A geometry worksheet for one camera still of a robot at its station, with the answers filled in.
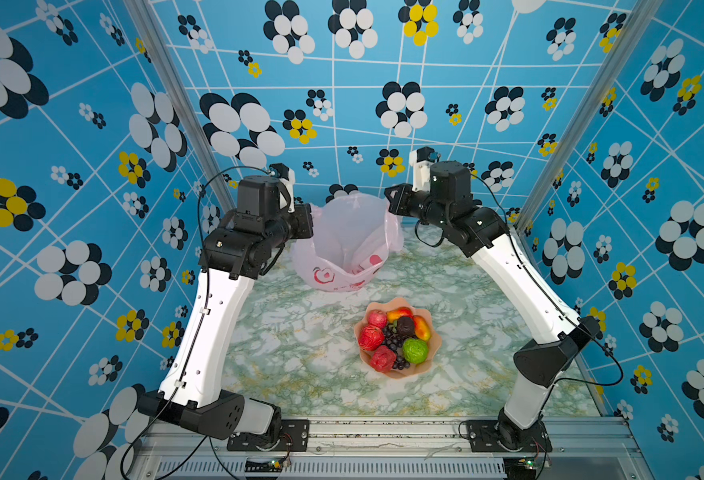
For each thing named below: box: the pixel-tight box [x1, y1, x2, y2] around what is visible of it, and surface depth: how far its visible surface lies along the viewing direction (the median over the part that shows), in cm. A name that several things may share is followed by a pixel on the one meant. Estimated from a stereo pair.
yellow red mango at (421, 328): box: [413, 315, 431, 341], surface depth 87 cm
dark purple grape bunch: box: [383, 321, 410, 370], surface depth 86 cm
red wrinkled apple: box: [358, 325, 385, 351], surface depth 83 cm
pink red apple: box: [367, 309, 388, 328], surface depth 88 cm
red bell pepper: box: [370, 345, 397, 372], surface depth 78 cm
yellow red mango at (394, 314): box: [387, 306, 414, 323], surface depth 93 cm
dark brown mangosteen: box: [397, 316, 415, 337], surface depth 86 cm
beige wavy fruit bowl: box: [354, 298, 443, 379], surface depth 85 cm
